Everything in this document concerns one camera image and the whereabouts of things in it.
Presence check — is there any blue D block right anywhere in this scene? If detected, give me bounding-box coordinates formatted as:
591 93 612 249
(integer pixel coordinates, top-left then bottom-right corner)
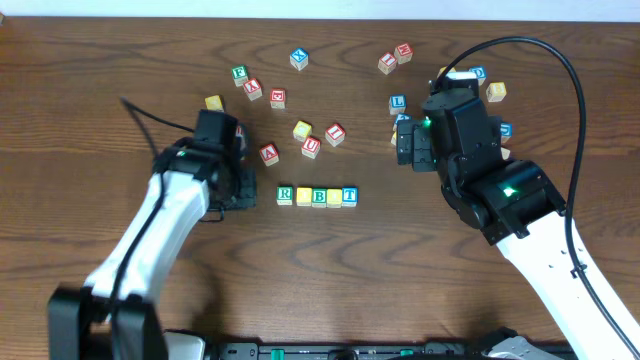
500 122 513 144

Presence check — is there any blue T block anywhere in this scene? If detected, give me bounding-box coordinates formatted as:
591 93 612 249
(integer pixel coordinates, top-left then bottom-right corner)
342 187 359 207

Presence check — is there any blue X block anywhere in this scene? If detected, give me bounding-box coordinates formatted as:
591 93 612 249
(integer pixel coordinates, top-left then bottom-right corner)
290 48 309 71

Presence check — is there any green Z block right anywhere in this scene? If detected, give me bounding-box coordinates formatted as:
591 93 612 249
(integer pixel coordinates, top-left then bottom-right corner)
501 148 511 160

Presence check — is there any blue 2 block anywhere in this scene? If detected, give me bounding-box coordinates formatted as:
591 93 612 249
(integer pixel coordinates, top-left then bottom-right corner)
393 113 412 132

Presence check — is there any green F block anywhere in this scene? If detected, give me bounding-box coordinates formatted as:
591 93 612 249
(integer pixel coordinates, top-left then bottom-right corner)
231 65 249 87

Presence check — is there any green B block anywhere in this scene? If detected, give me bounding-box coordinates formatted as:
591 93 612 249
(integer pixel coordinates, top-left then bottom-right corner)
312 188 327 208

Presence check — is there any red i block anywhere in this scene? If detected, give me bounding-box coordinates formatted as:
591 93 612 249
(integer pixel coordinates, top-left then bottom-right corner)
378 52 398 75
325 123 346 147

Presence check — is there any red u block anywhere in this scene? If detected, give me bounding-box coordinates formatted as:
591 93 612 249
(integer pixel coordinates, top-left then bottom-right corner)
301 137 321 159
236 124 247 151

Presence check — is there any yellow C block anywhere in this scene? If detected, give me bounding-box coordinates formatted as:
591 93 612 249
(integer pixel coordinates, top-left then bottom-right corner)
292 120 312 142

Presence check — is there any yellow O block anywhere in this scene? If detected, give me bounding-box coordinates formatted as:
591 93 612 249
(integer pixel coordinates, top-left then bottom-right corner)
296 187 313 207
327 188 343 208

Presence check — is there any green R block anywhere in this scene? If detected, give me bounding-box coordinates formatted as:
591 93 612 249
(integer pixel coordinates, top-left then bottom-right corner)
276 186 294 206

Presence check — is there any red A block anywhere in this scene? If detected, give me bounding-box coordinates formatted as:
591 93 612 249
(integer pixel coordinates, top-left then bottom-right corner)
259 143 279 167

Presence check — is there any yellow block left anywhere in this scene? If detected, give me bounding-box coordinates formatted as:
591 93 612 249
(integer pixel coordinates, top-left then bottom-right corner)
204 95 225 112

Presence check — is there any red N block top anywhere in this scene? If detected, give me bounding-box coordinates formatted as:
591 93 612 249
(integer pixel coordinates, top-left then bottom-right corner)
394 43 414 64

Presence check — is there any yellow block top right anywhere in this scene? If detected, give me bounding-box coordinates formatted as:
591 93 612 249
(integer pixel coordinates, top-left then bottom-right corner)
438 67 455 77

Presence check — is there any red I block top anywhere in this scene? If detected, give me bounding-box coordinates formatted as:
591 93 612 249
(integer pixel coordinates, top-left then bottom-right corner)
378 52 398 75

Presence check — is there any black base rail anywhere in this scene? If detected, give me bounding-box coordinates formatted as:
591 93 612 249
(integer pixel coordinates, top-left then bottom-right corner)
164 327 576 360

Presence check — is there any red I block centre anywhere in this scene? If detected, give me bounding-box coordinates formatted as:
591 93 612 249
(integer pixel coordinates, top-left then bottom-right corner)
325 123 346 147

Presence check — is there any red E block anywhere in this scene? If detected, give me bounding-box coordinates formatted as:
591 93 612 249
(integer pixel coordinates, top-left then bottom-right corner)
270 88 286 109

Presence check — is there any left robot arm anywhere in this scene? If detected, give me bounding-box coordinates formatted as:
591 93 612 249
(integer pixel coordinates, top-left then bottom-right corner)
47 110 256 359

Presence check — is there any yellow 8 block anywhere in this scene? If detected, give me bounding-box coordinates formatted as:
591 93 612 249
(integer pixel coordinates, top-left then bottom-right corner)
486 82 507 103

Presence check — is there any blue L block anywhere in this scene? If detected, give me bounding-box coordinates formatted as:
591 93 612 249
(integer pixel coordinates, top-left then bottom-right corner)
389 94 406 115

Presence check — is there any red U block left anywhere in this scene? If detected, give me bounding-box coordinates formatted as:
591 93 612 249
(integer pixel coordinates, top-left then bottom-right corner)
236 124 247 151

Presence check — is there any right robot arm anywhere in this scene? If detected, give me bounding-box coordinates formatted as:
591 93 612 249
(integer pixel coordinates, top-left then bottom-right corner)
396 88 639 359

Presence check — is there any red X block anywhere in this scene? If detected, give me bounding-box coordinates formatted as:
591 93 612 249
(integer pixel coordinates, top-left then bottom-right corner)
242 78 263 101

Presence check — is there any blue D block top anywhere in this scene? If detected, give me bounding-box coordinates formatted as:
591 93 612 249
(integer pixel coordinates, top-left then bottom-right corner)
469 66 487 86

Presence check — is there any blue d block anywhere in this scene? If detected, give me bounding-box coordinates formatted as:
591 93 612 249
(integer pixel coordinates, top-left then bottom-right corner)
469 66 487 86
500 122 513 144

